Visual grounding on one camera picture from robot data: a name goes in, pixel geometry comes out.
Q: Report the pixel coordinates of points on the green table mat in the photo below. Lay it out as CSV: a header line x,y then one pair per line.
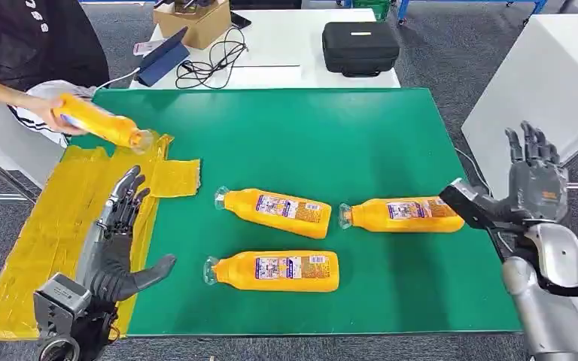
x,y
319,149

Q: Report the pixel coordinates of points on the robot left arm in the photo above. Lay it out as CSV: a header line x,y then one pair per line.
x,y
87,331

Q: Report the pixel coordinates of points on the black smartphone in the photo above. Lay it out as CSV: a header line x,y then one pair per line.
x,y
240,20

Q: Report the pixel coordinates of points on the green basket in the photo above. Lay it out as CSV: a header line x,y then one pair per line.
x,y
372,7

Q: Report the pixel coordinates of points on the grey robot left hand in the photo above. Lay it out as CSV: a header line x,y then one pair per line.
x,y
107,264

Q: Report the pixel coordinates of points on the yellow plastic sheet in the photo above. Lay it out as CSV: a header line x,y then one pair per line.
x,y
44,234

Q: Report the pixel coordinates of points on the person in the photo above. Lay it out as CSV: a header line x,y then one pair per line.
x,y
34,45

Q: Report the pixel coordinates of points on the black carrying case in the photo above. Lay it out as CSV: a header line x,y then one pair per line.
x,y
360,48

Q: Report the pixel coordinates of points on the black rectangular object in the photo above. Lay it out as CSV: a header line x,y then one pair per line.
x,y
265,4

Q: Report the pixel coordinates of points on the cardboard box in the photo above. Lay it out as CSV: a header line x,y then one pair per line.
x,y
199,27

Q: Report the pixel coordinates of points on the person's right hand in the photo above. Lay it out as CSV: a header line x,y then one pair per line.
x,y
49,117

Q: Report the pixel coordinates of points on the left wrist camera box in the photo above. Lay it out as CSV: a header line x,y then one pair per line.
x,y
59,299

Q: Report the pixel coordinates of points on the black device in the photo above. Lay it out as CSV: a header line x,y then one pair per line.
x,y
191,6

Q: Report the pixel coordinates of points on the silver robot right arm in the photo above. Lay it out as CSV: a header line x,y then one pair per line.
x,y
553,299

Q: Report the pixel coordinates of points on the orange drink bottle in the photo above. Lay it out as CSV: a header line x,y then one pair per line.
x,y
279,271
393,216
279,212
104,124

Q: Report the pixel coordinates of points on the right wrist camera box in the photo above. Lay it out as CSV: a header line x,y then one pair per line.
x,y
468,202

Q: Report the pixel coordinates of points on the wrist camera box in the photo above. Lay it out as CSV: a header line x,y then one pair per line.
x,y
468,202
59,299

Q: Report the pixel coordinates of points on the blue tablet case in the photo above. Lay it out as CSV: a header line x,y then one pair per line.
x,y
164,62

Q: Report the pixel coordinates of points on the white smartphone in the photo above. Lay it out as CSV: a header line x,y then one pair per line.
x,y
147,47

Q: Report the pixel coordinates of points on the grey metal bench frame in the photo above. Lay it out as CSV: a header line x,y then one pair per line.
x,y
0,173

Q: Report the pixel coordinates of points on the white side table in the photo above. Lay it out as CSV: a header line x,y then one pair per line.
x,y
533,74

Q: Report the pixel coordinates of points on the white bench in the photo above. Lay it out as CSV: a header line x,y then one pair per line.
x,y
0,149

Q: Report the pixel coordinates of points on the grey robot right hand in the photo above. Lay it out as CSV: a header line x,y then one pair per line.
x,y
538,192

